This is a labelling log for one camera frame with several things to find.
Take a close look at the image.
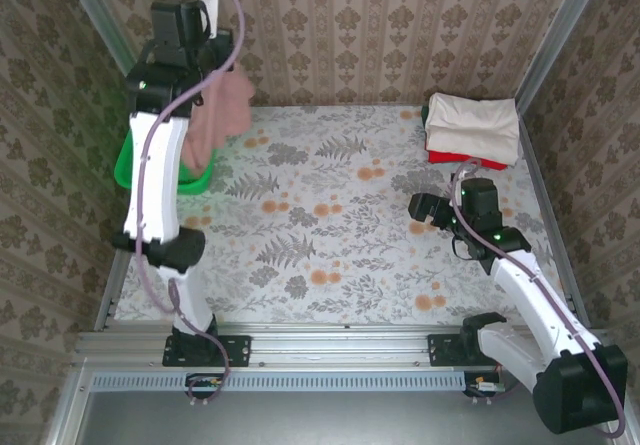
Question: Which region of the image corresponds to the grey metal sheet panel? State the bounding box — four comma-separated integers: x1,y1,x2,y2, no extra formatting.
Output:
79,389,619,445

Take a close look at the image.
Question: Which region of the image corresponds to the aluminium cross rail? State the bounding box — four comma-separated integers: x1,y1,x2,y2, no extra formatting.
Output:
74,323,614,369

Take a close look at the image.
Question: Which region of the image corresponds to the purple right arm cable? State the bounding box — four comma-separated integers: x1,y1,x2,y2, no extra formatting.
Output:
449,158,627,439

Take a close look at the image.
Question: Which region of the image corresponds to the black electronics board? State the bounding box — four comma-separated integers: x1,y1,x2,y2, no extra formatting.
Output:
462,372,507,399
184,372,227,400

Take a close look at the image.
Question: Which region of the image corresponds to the grey slotted cable duct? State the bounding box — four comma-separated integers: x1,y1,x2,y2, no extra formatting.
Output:
92,370,466,392

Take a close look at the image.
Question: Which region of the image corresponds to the pink printed t-shirt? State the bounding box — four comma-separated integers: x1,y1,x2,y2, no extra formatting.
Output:
180,62,257,176

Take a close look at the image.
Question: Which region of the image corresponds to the green plastic basket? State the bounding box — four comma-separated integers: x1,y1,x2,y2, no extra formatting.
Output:
113,129,217,197

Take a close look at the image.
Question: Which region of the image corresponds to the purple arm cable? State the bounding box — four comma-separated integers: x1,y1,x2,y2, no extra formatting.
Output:
449,158,627,439
133,0,247,409

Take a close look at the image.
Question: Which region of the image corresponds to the aluminium frame post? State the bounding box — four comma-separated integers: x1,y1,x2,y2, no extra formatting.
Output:
56,0,137,80
513,0,610,112

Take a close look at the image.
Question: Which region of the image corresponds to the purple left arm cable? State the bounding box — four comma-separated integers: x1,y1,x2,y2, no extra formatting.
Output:
133,0,247,409

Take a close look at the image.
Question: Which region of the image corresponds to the cream folded t-shirt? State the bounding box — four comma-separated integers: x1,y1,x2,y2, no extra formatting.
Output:
424,92,521,167

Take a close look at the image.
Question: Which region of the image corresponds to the red folded t-shirt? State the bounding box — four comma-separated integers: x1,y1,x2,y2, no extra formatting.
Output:
427,149,510,172

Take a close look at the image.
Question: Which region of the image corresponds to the floral tablecloth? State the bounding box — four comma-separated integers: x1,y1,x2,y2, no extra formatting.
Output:
113,105,574,326

